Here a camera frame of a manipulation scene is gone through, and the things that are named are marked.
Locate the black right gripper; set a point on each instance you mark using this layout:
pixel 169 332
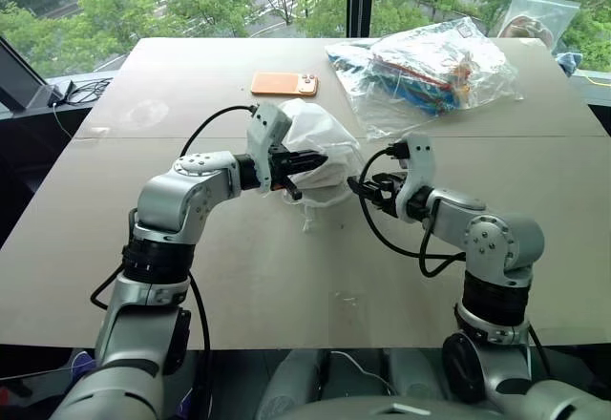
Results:
pixel 389 191

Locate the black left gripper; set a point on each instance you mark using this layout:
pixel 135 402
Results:
pixel 281 164

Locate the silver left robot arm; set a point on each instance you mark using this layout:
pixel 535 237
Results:
pixel 162 200

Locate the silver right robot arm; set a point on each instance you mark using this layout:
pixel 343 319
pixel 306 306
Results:
pixel 501 238

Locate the clear plastic bag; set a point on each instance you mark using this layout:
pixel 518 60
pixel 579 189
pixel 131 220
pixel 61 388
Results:
pixel 482 52

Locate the clear zip bag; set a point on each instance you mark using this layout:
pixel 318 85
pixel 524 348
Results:
pixel 549 14

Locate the orange smartphone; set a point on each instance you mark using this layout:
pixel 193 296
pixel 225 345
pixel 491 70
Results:
pixel 281 83

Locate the colourful folded fabric stack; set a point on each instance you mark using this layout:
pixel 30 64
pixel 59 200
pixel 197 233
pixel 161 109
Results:
pixel 420 87

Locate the blue cloth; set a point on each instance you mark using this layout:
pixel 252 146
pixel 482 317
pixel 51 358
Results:
pixel 570 62

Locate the dark monitor stand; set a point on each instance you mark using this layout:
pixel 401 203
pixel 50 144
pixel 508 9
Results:
pixel 50 95

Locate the purple item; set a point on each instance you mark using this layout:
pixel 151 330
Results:
pixel 81 363

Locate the dark monitor screen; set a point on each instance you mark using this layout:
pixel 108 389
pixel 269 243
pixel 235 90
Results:
pixel 14 74

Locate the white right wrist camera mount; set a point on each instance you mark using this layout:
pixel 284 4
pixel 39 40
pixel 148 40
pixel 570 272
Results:
pixel 420 162

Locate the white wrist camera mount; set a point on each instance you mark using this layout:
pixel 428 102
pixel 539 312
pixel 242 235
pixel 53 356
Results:
pixel 420 162
pixel 267 124

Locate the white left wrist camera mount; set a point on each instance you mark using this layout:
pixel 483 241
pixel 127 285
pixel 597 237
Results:
pixel 267 124

